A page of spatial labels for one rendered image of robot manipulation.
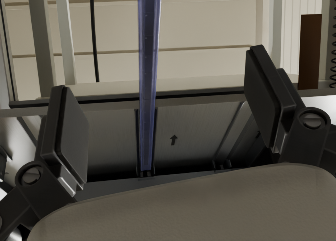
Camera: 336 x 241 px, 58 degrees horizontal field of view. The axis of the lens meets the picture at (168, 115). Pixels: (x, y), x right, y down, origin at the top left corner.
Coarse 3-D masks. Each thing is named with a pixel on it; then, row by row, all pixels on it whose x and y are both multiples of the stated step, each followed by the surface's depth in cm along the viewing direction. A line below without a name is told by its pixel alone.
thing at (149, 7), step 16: (144, 0) 18; (160, 0) 18; (144, 16) 19; (160, 16) 19; (144, 32) 20; (144, 48) 21; (144, 64) 23; (144, 80) 24; (144, 96) 26; (144, 112) 28; (144, 128) 31; (144, 144) 34; (144, 160) 38
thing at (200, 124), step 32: (96, 96) 35; (128, 96) 36; (160, 96) 36; (192, 96) 37; (224, 96) 31; (320, 96) 32; (0, 128) 30; (32, 128) 31; (96, 128) 32; (128, 128) 33; (160, 128) 34; (192, 128) 35; (224, 128) 36; (256, 128) 37; (32, 160) 37; (96, 160) 39; (128, 160) 40; (160, 160) 42; (192, 160) 43; (224, 160) 45
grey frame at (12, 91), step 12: (0, 0) 49; (0, 12) 49; (0, 24) 48; (0, 36) 48; (0, 48) 48; (0, 60) 49; (12, 60) 52; (0, 72) 49; (12, 72) 52; (0, 84) 49; (12, 84) 52; (0, 96) 50; (12, 96) 51; (0, 108) 51
